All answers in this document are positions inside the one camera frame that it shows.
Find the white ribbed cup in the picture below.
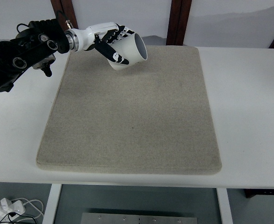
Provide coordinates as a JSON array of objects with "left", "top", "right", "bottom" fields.
[{"left": 108, "top": 33, "right": 148, "bottom": 70}]

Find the white power strip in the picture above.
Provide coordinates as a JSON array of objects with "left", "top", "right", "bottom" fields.
[{"left": 0, "top": 198, "right": 26, "bottom": 222}]

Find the white power cable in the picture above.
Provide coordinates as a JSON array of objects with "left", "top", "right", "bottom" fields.
[{"left": 8, "top": 198, "right": 45, "bottom": 220}]

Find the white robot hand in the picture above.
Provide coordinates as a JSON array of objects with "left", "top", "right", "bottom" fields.
[{"left": 74, "top": 22, "right": 134, "bottom": 65}]

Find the white table leg frame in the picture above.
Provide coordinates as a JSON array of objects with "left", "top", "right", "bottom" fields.
[{"left": 42, "top": 184, "right": 233, "bottom": 224}]

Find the beige felt mat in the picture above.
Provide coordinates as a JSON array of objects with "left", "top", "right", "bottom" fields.
[{"left": 36, "top": 46, "right": 222, "bottom": 175}]

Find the brown wooden frame middle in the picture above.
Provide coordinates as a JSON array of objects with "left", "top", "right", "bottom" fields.
[{"left": 166, "top": 0, "right": 192, "bottom": 46}]

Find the brown wooden frame left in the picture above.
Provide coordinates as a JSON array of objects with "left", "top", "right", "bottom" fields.
[{"left": 50, "top": 0, "right": 82, "bottom": 44}]

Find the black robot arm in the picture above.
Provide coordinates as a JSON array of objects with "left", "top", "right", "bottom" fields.
[{"left": 0, "top": 19, "right": 134, "bottom": 92}]

